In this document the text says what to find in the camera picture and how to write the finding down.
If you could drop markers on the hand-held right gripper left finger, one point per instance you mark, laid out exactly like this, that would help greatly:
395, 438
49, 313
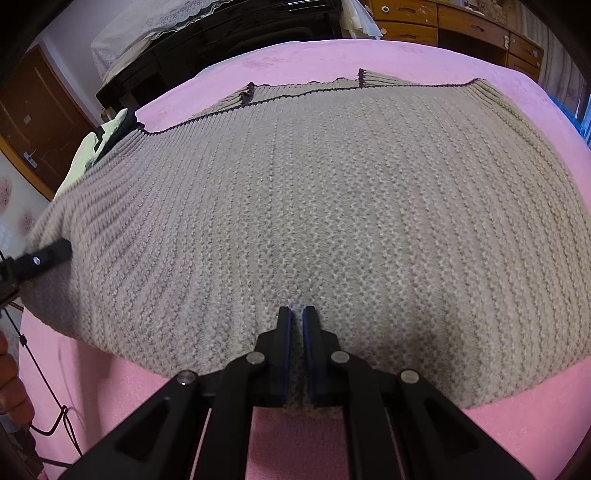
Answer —
287, 332

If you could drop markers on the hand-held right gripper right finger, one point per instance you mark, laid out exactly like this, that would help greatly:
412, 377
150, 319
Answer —
308, 332

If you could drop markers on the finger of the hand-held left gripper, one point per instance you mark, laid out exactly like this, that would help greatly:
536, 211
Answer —
46, 256

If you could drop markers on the beige knitted cardigan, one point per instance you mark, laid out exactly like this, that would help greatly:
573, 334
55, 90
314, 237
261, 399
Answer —
323, 184

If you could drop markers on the person's left hand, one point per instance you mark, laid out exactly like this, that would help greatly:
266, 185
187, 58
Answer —
9, 383

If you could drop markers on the floral sliding wardrobe door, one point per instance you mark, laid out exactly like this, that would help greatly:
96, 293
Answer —
14, 198

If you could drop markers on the pale yellow folded garment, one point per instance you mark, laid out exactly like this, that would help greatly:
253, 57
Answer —
90, 147

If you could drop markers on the brown wooden door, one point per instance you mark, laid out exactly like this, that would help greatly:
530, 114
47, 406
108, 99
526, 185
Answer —
41, 115

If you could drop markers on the white lace piano cover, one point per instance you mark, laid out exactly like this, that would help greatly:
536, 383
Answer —
138, 27

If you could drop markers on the black piano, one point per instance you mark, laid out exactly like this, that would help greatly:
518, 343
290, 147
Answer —
207, 50

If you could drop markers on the pink blanket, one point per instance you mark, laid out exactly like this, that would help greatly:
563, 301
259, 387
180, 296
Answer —
277, 60

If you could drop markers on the cream cloth under lace cover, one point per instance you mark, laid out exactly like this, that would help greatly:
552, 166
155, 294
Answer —
360, 23

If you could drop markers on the blue object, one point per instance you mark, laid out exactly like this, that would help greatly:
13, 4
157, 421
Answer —
575, 115

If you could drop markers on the wooden desk with drawers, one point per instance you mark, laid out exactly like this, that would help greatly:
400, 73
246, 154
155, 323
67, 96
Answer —
461, 23

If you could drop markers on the grey curtain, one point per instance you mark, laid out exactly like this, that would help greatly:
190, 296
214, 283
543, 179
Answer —
554, 46

